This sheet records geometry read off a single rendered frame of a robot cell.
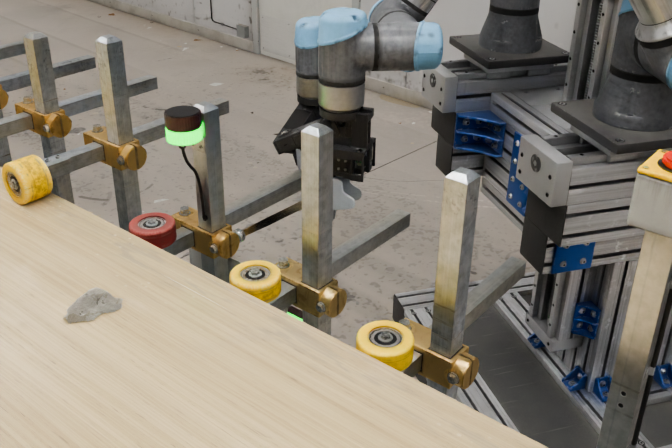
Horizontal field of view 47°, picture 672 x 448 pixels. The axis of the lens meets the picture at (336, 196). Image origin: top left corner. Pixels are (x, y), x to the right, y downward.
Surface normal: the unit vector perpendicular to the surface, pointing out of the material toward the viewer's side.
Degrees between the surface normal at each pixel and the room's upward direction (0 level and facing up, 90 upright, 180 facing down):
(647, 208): 90
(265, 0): 90
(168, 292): 0
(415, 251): 0
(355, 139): 90
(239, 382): 0
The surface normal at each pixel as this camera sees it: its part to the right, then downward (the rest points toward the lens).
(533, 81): 0.29, 0.44
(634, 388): -0.63, 0.35
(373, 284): 0.01, -0.89
